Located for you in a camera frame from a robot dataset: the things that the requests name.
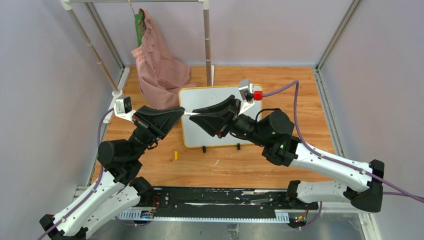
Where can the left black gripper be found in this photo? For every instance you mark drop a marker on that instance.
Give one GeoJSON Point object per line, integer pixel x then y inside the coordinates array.
{"type": "Point", "coordinates": [158, 126]}

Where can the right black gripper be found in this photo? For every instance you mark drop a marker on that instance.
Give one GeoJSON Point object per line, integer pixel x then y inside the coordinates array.
{"type": "Point", "coordinates": [217, 124]}

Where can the white marker pen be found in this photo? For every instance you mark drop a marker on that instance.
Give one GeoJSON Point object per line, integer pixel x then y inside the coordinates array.
{"type": "Point", "coordinates": [190, 114]}

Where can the yellow framed whiteboard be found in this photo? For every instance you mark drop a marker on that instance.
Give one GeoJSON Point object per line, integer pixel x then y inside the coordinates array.
{"type": "Point", "coordinates": [199, 97]}

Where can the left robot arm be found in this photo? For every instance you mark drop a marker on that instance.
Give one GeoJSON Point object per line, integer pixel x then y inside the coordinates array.
{"type": "Point", "coordinates": [118, 185]}

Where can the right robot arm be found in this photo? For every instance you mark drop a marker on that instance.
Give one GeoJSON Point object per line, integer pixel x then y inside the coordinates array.
{"type": "Point", "coordinates": [351, 181]}

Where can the pink cloth garment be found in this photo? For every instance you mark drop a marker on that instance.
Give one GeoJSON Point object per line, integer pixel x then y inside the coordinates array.
{"type": "Point", "coordinates": [160, 75]}

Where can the green clothes hanger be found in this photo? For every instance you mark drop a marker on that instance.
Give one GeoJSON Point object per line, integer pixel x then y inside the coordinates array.
{"type": "Point", "coordinates": [139, 22]}

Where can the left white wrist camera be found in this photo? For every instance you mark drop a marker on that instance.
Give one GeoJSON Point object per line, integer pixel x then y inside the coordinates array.
{"type": "Point", "coordinates": [123, 106]}

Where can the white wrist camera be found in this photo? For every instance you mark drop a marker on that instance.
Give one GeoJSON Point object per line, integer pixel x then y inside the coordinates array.
{"type": "Point", "coordinates": [246, 90]}
{"type": "Point", "coordinates": [123, 106]}

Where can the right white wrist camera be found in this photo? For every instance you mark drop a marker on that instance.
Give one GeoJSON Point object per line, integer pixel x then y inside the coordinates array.
{"type": "Point", "coordinates": [246, 90]}

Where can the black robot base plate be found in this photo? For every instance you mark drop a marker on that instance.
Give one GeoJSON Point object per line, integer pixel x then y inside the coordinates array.
{"type": "Point", "coordinates": [202, 204]}

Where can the aluminium frame post right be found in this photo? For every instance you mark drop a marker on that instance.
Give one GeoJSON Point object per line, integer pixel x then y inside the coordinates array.
{"type": "Point", "coordinates": [320, 80]}

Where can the aluminium frame post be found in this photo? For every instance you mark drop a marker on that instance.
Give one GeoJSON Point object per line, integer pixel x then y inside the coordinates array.
{"type": "Point", "coordinates": [104, 34]}
{"type": "Point", "coordinates": [320, 80]}

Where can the aluminium frame post left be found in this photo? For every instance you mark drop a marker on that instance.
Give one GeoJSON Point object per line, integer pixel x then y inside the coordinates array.
{"type": "Point", "coordinates": [104, 34]}

